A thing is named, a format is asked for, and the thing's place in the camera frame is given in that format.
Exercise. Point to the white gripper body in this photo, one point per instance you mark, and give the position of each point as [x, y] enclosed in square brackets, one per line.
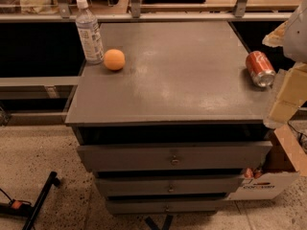
[296, 37]

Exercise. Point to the grey metal railing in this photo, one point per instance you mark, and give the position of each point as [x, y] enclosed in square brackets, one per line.
[139, 10]

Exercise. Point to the white cardboard box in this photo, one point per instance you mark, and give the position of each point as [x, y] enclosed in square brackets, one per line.
[284, 164]

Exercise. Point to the grey drawer cabinet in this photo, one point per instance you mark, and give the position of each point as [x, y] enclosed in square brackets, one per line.
[182, 83]

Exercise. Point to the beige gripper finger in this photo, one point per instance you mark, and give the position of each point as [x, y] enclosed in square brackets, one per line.
[288, 94]
[275, 38]

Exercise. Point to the middle grey drawer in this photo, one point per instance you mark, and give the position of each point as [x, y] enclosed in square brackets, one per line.
[163, 186]

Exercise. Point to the red coke can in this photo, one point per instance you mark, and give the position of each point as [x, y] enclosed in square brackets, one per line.
[260, 69]

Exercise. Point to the orange fruit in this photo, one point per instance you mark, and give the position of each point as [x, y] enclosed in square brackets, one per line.
[114, 59]

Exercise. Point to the grey drawer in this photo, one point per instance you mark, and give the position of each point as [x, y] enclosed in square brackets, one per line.
[163, 186]
[170, 156]
[120, 207]

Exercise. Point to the top grey drawer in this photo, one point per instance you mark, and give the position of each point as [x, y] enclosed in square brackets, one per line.
[170, 156]

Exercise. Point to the clear plastic water bottle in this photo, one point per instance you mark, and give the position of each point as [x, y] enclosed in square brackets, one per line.
[89, 33]

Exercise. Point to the bottom grey drawer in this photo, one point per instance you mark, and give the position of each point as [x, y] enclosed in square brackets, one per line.
[120, 207]

